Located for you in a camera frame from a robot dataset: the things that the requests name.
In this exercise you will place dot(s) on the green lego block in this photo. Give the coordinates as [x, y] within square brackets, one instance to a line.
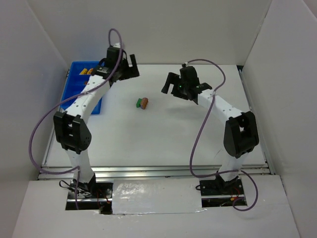
[138, 104]

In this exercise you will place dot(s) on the yellow rectangular lego brick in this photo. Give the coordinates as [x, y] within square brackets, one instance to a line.
[84, 71]

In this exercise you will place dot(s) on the blue compartment bin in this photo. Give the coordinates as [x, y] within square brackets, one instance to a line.
[74, 81]

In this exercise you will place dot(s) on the aluminium rail base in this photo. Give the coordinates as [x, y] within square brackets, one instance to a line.
[105, 174]

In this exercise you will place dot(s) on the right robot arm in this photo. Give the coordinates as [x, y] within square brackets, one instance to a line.
[240, 128]

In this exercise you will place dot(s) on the pink orange lego piece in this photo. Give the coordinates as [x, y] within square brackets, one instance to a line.
[143, 103]

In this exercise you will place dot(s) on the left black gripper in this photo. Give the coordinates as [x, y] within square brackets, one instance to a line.
[129, 71]

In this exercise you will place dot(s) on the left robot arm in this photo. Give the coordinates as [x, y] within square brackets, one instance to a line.
[70, 126]

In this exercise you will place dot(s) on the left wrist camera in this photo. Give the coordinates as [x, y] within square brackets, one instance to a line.
[119, 45]

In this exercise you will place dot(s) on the white foil covered panel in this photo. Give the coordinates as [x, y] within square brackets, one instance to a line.
[156, 196]

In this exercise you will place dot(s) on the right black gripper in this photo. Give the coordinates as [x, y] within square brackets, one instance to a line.
[174, 84]

